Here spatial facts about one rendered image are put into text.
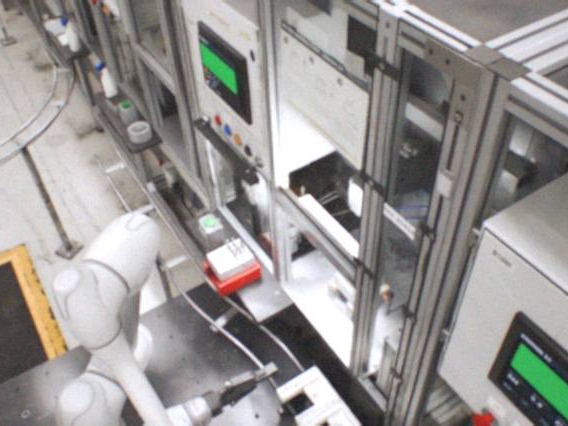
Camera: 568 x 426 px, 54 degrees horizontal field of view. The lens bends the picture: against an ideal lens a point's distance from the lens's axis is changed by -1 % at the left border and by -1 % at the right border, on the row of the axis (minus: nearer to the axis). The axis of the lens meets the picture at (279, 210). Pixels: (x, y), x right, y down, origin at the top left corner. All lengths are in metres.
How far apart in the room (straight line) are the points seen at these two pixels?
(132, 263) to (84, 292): 0.14
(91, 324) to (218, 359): 0.84
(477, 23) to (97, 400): 1.39
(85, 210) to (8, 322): 0.85
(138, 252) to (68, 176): 2.69
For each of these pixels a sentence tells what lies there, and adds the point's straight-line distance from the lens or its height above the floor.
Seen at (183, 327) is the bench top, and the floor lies 0.68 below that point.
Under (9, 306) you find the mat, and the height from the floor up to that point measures 0.01.
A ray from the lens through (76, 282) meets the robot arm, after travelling 1.25.
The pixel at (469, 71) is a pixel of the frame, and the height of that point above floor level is 2.01.
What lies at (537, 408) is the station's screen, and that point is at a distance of 1.05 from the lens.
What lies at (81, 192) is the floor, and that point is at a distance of 3.85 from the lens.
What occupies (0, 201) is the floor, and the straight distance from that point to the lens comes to 4.02.
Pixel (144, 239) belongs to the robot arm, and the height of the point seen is 1.47.
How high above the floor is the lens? 2.44
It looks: 45 degrees down
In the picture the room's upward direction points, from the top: 3 degrees counter-clockwise
